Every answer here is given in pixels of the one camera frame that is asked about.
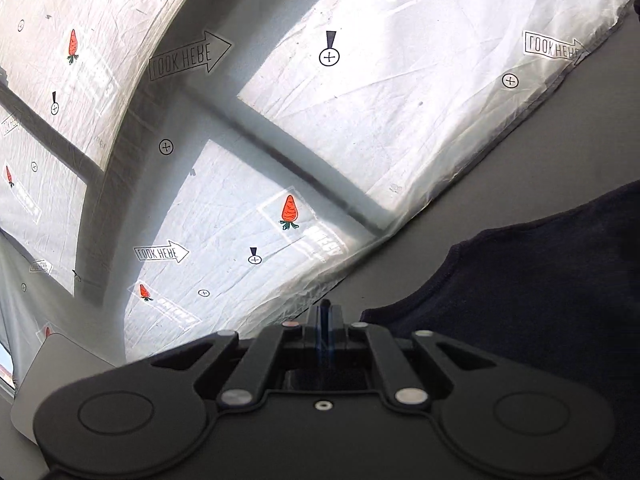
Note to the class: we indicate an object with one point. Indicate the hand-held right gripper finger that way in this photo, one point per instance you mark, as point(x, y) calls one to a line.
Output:
point(328, 340)
point(319, 340)

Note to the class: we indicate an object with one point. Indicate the navy knit garment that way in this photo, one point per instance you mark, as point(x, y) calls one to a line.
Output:
point(525, 285)

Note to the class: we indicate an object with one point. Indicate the printed translucent plastic sheet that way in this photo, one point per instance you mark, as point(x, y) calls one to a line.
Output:
point(400, 110)

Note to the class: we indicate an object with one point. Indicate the grey flat panel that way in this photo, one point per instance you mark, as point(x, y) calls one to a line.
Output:
point(55, 365)

